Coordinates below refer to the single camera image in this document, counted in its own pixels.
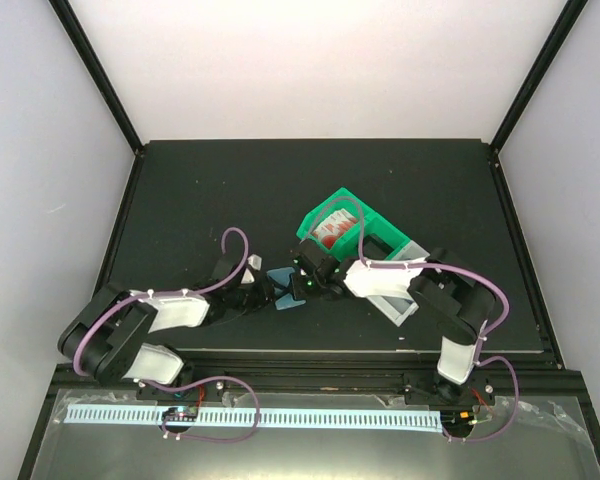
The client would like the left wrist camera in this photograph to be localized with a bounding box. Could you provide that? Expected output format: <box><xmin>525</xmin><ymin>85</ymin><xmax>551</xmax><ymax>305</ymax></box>
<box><xmin>241</xmin><ymin>254</ymin><xmax>262</xmax><ymax>285</ymax></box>

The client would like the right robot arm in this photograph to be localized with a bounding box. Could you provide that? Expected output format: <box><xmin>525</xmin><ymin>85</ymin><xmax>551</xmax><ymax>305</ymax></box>
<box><xmin>289</xmin><ymin>240</ymin><xmax>509</xmax><ymax>403</ymax></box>

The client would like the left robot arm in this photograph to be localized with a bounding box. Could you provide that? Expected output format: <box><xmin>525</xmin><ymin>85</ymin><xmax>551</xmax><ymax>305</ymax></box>
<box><xmin>57</xmin><ymin>255</ymin><xmax>276</xmax><ymax>399</ymax></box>

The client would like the white slotted cable duct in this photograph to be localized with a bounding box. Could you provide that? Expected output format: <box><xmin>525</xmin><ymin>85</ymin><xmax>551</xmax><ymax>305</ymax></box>
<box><xmin>63</xmin><ymin>404</ymin><xmax>443</xmax><ymax>433</ymax></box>

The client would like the green plastic bin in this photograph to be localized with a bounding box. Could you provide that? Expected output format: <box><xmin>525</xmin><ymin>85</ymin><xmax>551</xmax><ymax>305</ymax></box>
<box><xmin>296</xmin><ymin>187</ymin><xmax>412</xmax><ymax>260</ymax></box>

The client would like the white plastic bin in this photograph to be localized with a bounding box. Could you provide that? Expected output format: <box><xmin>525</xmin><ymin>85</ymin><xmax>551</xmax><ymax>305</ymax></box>
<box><xmin>367</xmin><ymin>240</ymin><xmax>429</xmax><ymax>327</ymax></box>

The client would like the black aluminium frame rail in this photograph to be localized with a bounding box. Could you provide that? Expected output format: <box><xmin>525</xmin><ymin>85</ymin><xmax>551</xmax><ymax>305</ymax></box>
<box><xmin>49</xmin><ymin>348</ymin><xmax>588</xmax><ymax>405</ymax></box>

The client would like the blue leather card holder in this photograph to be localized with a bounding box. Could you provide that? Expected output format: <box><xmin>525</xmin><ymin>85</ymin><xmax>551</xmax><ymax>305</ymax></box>
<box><xmin>266</xmin><ymin>267</ymin><xmax>306</xmax><ymax>311</ymax></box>

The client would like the red white card stack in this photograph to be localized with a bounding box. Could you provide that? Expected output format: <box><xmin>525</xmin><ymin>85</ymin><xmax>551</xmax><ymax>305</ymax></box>
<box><xmin>311</xmin><ymin>209</ymin><xmax>358</xmax><ymax>250</ymax></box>

